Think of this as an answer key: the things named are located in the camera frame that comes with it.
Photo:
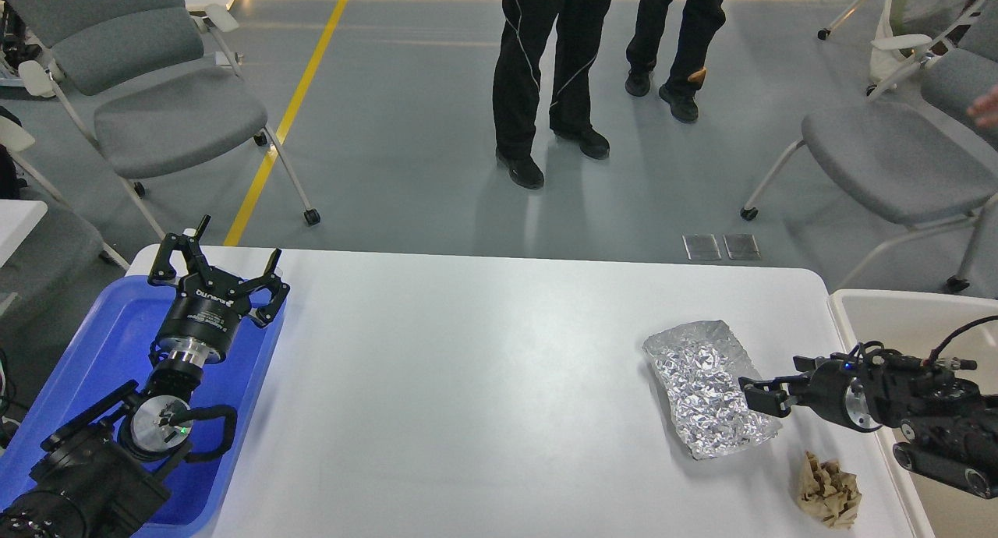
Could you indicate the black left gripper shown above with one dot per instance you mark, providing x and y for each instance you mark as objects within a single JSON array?
[{"x": 200, "y": 313}]

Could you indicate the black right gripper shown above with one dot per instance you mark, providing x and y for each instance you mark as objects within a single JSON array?
[{"x": 831, "y": 390}]

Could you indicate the aluminium foil tray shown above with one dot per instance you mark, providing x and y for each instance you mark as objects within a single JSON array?
[{"x": 699, "y": 365}]

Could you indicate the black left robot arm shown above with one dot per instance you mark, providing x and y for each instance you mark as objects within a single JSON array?
[{"x": 103, "y": 472}]

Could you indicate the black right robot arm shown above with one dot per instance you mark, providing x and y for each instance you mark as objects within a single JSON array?
[{"x": 949, "y": 426}]

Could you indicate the seated person's hand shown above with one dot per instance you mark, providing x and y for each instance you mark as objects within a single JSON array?
[{"x": 983, "y": 111}]

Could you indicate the crumpled brown paper ball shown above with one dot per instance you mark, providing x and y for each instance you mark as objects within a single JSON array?
[{"x": 828, "y": 494}]

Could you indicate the blue plastic tray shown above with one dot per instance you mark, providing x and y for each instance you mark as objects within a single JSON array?
[{"x": 111, "y": 348}]

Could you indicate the right metal floor plate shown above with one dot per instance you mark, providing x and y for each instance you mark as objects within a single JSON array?
[{"x": 742, "y": 247}]

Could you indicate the metal floor plate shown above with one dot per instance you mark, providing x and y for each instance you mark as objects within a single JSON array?
[
  {"x": 742, "y": 247},
  {"x": 701, "y": 247}
]

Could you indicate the left metal floor plate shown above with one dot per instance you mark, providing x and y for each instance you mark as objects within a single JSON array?
[{"x": 701, "y": 247}]

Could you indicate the grey chair far left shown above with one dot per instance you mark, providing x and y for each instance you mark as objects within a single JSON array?
[{"x": 57, "y": 249}]

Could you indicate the grey chair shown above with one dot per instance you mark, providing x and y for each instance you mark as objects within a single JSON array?
[
  {"x": 900, "y": 166},
  {"x": 154, "y": 89},
  {"x": 57, "y": 249}
]

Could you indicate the white table at left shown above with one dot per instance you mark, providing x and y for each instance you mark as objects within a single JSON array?
[{"x": 18, "y": 219}]

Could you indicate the grey chair right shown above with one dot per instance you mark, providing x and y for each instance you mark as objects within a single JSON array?
[{"x": 900, "y": 166}]

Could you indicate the white chair far right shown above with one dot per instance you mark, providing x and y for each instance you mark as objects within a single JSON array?
[{"x": 909, "y": 35}]

